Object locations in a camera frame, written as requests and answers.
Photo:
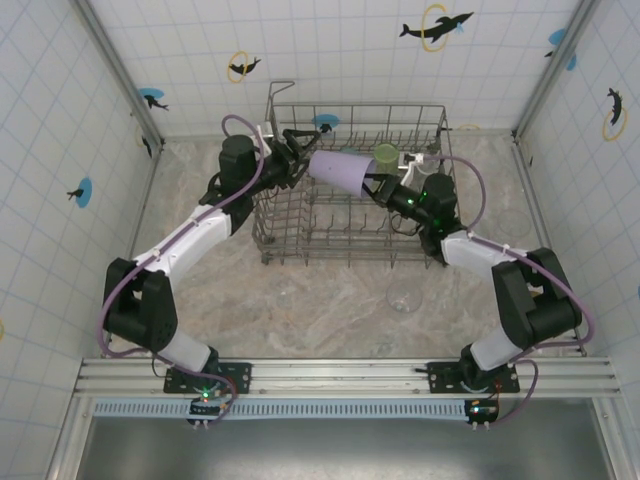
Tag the aluminium frame post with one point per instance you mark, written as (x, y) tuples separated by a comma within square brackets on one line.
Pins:
[(557, 70), (117, 65)]

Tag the aluminium floor side rail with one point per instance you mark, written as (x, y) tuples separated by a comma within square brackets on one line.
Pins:
[(524, 160)]

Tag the blue blob wall sticker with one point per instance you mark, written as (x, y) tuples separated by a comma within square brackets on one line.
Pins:
[(557, 37)]

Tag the green plastic cup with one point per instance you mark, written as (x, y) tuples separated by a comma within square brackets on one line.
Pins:
[(386, 154)]

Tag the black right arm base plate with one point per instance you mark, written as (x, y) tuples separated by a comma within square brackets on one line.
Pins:
[(440, 372)]

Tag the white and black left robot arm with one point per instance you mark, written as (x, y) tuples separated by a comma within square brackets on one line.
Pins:
[(200, 235)]

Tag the blue circle fish sticker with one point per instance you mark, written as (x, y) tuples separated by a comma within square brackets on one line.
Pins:
[(84, 192)]

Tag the grey metal sheet panel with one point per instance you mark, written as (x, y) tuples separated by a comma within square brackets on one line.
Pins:
[(325, 450)]

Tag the blue circle shark sticker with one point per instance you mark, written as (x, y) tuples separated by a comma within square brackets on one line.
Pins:
[(150, 95)]

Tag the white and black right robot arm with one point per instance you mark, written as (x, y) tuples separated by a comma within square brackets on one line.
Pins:
[(475, 250)]

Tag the aluminium mounting rail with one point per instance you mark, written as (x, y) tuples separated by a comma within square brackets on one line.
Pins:
[(325, 375)]

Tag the blue circle dolphin sticker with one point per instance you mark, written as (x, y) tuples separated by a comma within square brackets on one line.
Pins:
[(325, 121)]

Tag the lavender plastic cup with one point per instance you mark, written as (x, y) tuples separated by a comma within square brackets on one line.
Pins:
[(340, 172)]

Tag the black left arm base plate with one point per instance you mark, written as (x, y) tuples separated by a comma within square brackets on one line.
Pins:
[(240, 375)]

